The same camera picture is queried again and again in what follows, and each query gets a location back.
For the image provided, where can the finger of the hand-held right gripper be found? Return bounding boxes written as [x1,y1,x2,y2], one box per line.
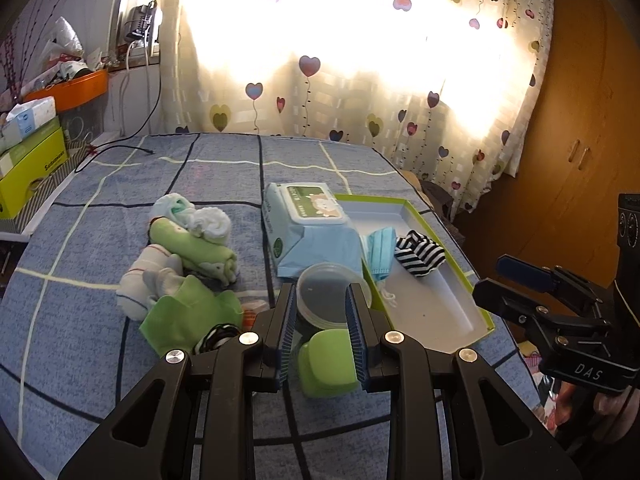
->
[472,277,615,357]
[496,254,603,307]

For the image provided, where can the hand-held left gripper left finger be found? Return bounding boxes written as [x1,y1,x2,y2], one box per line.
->
[57,282,299,480]

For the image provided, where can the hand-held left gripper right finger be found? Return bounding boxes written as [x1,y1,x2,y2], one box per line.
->
[344,282,584,480]

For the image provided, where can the clear packet red contents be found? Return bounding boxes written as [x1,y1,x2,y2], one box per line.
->
[240,300,274,334]

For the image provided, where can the green plastic container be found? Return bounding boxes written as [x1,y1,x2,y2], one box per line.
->
[299,329,364,400]

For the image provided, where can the green-edged white tray box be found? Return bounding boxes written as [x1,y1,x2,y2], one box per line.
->
[333,194,497,356]

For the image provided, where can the person's right hand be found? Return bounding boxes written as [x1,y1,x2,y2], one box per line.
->
[554,381,627,442]

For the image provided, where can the clear round plastic container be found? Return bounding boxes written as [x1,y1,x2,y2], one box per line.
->
[296,262,373,333]

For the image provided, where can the small black white striped cloth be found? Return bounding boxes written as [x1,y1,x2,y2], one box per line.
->
[192,323,244,357]

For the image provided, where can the blue face mask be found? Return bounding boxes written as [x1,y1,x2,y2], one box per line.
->
[361,226,402,309]

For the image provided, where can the blue wet wipes pack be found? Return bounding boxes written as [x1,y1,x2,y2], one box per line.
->
[261,181,365,281]

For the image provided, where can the black white striped sock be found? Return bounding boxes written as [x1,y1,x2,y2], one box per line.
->
[393,230,447,279]

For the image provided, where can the green cloth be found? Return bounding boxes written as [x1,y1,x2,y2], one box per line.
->
[138,276,246,357]

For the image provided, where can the dark cloth pile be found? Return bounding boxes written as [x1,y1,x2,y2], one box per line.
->
[400,170,455,222]

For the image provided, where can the rolled green towel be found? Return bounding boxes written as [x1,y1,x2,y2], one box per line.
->
[147,217,239,287]

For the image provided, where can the rolled white sock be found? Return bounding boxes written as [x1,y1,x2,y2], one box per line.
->
[187,206,232,247]

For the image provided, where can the white sock red stripe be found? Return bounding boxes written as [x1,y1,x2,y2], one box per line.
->
[116,244,173,321]

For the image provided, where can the wooden wardrobe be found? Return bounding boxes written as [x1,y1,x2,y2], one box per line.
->
[450,0,640,311]

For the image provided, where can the white mint sock bundle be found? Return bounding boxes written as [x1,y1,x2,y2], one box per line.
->
[148,192,196,227]

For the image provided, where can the blue plaid bedsheet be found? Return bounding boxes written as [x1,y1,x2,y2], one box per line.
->
[0,132,545,480]

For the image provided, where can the heart print curtain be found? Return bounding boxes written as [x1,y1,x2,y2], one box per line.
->
[150,0,557,222]

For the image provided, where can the striped box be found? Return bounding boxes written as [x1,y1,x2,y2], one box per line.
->
[10,139,97,221]

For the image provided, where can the bright green box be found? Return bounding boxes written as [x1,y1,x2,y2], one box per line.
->
[0,132,69,220]

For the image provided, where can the pale green box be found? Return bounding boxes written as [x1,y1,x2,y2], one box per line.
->
[0,124,63,179]

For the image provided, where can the orange basket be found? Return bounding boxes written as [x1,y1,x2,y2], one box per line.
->
[24,69,110,114]

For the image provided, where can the blue white tissue pack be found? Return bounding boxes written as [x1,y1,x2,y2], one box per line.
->
[0,97,59,144]

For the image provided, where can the dark appliance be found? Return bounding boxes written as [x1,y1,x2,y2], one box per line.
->
[124,2,164,44]

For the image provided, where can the white plastic bags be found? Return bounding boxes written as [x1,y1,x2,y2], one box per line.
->
[39,16,87,69]

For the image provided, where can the purple branch decoration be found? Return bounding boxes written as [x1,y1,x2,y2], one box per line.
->
[0,7,32,97]

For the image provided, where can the black cable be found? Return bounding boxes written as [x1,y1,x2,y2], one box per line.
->
[75,50,164,176]

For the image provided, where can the white cable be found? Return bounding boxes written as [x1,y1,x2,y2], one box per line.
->
[119,39,152,137]

